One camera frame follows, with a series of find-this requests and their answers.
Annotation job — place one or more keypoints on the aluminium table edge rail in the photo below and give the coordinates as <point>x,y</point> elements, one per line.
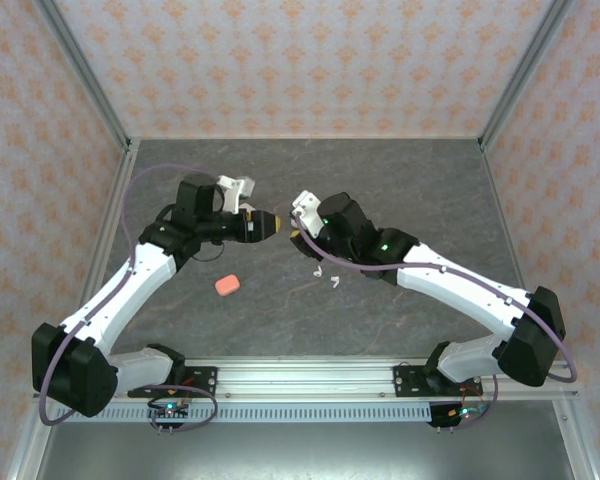
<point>111,200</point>
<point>498,200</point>

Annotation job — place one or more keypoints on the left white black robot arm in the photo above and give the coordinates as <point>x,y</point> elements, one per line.
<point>120,290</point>

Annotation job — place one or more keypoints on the aluminium corner post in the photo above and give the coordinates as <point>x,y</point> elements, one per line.
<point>524,75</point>
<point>86,75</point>

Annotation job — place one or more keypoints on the pink earbud charging case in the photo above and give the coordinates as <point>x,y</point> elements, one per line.
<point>227,285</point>

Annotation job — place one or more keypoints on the grey metal base plate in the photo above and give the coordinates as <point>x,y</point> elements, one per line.
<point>305,452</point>

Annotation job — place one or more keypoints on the aluminium frame bar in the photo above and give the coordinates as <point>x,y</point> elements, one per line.
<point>577,450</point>
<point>24,465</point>

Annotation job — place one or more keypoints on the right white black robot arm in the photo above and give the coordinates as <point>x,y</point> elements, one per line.
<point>460,290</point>

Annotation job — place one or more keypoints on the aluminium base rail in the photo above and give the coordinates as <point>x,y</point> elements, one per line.
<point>305,380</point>

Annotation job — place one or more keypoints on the small circuit board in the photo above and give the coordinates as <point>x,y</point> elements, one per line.
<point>170,412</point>
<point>457,414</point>

